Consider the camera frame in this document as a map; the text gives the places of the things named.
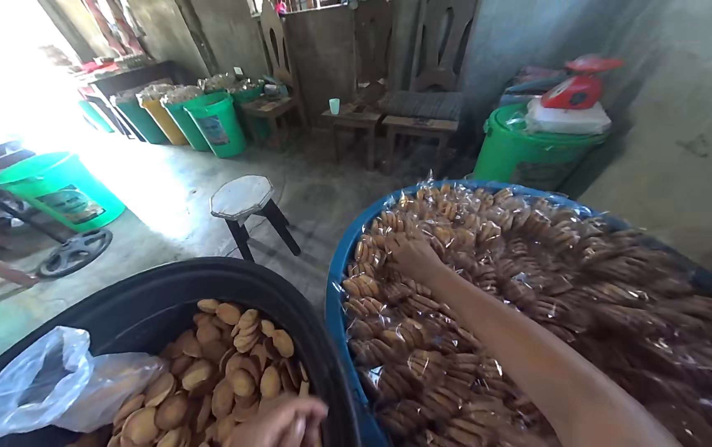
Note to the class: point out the wooden chair with striped cushion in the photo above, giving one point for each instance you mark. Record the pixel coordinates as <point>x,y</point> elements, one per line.
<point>421,123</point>

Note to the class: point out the person's right fingers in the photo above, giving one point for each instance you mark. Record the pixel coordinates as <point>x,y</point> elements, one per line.
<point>394,246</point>

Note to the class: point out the person's left hand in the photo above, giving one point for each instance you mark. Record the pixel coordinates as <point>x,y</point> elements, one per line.
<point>272,428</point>

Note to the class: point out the yellow bucket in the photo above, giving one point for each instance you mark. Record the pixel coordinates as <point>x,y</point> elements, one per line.
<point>163,118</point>

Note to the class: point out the large blue tub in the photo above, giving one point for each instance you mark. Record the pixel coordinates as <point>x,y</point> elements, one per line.
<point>338,298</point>

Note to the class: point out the window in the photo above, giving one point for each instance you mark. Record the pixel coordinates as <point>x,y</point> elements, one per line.
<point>312,5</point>

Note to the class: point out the person's right hand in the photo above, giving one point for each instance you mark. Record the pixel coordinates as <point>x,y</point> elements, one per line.
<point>416,256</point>

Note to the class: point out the dark wooden table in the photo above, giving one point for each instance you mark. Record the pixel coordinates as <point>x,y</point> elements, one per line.
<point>123,77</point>

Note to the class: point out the black spoked wheel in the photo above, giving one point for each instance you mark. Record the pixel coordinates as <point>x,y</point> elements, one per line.
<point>75,253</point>

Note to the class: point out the person's right forearm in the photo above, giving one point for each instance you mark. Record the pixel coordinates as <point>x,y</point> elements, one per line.
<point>520,341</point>

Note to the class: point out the pile of round brown biscuits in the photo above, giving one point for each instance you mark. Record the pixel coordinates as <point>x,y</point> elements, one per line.
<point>210,378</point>

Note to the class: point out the stool with white octagonal seat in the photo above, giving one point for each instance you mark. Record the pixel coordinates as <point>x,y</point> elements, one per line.
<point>244,197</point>

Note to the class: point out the green bucket with picture label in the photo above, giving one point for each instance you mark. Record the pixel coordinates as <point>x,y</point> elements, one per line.
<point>58,189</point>
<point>214,127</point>

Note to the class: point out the clear plastic bag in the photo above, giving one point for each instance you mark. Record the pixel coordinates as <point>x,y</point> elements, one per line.
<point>61,385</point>

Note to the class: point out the large black tub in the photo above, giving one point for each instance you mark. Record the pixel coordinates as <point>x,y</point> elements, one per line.
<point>145,285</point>

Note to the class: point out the red kitchen scale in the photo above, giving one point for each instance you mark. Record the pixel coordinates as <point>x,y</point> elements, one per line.
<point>574,93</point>

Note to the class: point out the large green lidded drum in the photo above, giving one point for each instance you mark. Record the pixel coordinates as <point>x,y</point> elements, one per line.
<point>508,155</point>

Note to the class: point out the person's left fingers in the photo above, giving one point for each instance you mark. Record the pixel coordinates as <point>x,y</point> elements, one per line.
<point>306,412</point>

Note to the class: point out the white styrofoam box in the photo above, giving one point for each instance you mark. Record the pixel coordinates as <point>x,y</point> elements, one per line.
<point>570,119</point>

